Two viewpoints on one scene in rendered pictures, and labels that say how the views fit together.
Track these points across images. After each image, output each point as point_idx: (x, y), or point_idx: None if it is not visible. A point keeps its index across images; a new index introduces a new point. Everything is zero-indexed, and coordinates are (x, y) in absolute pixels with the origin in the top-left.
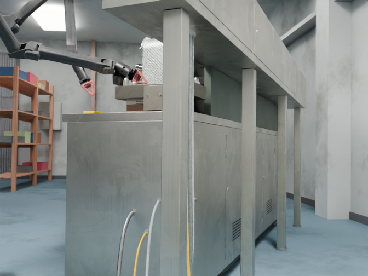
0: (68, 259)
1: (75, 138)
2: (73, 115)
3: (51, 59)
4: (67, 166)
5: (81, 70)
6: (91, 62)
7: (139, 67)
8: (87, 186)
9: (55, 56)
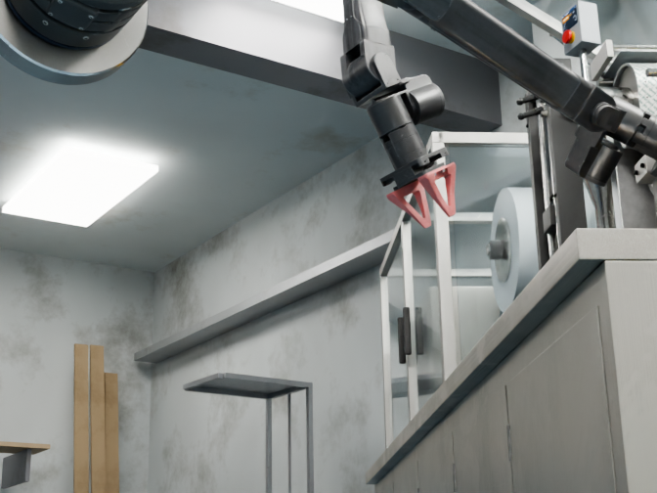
0: None
1: (652, 324)
2: (632, 234)
3: (459, 31)
4: (627, 443)
5: (413, 125)
6: (567, 75)
7: None
8: None
9: (477, 23)
